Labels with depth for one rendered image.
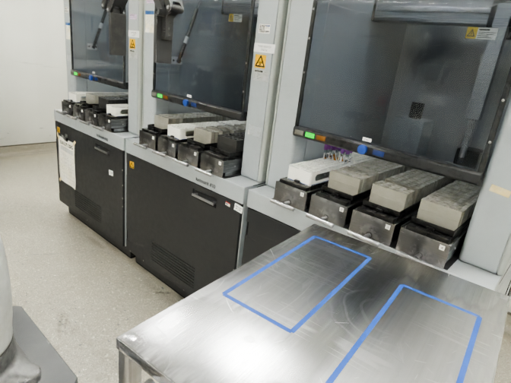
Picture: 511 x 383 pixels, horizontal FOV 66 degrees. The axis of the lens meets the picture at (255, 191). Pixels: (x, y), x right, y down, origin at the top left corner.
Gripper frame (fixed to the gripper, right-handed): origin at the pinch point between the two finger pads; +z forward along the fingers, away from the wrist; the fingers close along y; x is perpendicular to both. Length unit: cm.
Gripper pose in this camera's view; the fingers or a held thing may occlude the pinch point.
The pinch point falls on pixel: (138, 52)
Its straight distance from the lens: 73.2
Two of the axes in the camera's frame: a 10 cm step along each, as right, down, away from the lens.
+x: 6.6, -1.8, 7.3
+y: 7.4, 3.0, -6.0
